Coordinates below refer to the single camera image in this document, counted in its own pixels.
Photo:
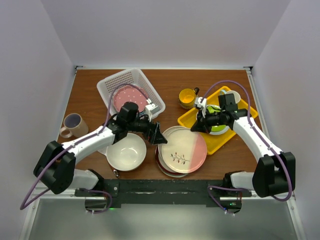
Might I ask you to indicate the blue polka dot plate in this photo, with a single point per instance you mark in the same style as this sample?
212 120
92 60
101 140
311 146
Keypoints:
140 113

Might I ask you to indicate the small metal utensil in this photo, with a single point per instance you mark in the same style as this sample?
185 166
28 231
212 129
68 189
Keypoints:
115 172

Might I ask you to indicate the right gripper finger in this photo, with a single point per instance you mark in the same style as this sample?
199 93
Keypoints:
200 127
200 118

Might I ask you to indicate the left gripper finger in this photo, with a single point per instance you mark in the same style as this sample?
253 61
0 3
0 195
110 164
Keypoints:
156 132
158 140

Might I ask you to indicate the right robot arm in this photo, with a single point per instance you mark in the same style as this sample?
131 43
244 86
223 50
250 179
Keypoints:
275 171

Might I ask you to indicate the cream pink floral plate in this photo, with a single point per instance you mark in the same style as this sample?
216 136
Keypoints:
185 151

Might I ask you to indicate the green white bowl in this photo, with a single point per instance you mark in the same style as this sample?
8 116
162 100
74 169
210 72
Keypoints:
216 129

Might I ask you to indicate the yellow mug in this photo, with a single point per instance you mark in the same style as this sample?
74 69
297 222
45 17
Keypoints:
186 95

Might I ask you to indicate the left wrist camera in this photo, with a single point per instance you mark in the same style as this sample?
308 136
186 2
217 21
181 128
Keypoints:
151 110

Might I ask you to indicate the white plastic basket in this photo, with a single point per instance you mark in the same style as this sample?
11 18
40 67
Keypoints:
133 76

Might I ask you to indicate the pink beige mug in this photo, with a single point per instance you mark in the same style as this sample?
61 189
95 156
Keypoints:
73 126

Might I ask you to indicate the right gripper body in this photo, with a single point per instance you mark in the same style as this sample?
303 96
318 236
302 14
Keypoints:
213 119

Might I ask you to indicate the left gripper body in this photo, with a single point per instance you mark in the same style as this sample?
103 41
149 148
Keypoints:
143 126

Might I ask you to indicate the pink polka dot plate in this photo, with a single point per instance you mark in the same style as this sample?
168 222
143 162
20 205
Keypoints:
130 94

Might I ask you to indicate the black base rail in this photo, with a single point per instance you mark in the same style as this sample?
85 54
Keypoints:
162 192

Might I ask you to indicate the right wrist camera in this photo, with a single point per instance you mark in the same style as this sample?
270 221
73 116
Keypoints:
200 104

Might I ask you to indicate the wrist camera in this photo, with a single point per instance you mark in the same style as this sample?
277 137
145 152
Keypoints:
200 104
151 110

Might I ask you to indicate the clear plastic scrap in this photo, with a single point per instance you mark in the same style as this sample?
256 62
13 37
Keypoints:
103 151

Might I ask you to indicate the white ceramic bowl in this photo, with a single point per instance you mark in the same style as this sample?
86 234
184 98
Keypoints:
127 154

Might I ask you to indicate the light blue mug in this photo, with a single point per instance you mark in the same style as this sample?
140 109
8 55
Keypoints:
236 95

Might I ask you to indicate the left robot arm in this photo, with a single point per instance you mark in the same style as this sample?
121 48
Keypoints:
56 166

